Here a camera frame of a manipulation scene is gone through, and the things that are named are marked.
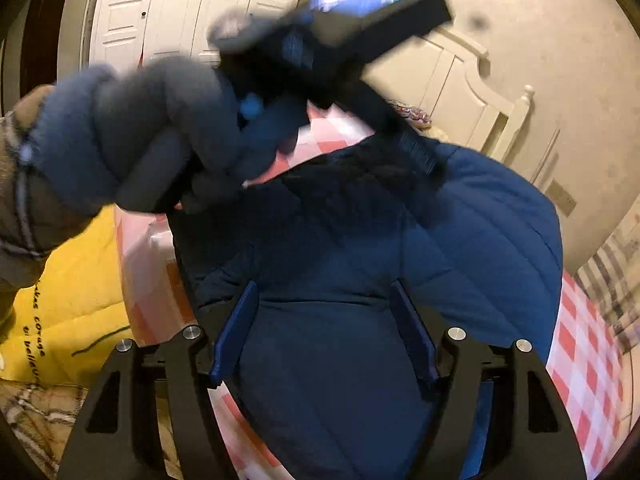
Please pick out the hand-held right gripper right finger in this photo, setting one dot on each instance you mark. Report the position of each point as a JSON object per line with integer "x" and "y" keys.
{"x": 412, "y": 330}

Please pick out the person's left hand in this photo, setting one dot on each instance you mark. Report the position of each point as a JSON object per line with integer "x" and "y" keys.
{"x": 100, "y": 125}

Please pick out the white pole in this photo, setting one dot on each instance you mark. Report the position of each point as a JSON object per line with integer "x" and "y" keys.
{"x": 545, "y": 155}

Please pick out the white wardrobe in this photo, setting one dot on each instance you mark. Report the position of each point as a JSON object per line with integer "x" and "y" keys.
{"x": 175, "y": 5}

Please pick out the dark door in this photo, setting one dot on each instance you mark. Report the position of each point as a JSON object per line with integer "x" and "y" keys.
{"x": 45, "y": 25}

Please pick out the white wooden headboard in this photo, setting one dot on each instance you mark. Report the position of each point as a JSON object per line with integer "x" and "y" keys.
{"x": 465, "y": 95}

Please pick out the navy blue down jacket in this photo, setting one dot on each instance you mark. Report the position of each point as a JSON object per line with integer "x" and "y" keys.
{"x": 325, "y": 350}

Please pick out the beige wall plate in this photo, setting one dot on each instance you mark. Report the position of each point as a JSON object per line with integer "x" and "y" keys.
{"x": 562, "y": 199}

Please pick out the yellow printed garment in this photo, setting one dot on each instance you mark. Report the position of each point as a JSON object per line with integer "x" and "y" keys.
{"x": 75, "y": 285}

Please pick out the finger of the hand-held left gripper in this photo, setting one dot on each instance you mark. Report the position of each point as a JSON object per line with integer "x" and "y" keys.
{"x": 270, "y": 135}
{"x": 415, "y": 150}

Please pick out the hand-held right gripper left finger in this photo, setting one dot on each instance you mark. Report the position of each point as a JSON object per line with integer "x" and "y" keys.
{"x": 235, "y": 330}

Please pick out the striped curtain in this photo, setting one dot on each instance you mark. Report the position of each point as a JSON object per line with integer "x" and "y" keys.
{"x": 610, "y": 270}

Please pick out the pink checkered plastic bed sheet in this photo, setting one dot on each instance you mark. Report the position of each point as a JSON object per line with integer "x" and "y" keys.
{"x": 585, "y": 375}

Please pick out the plaid cloth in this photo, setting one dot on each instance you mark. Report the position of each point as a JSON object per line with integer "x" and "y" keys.
{"x": 30, "y": 410}

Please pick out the patterned decorative pillow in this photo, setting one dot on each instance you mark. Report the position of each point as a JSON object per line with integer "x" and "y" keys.
{"x": 417, "y": 116}

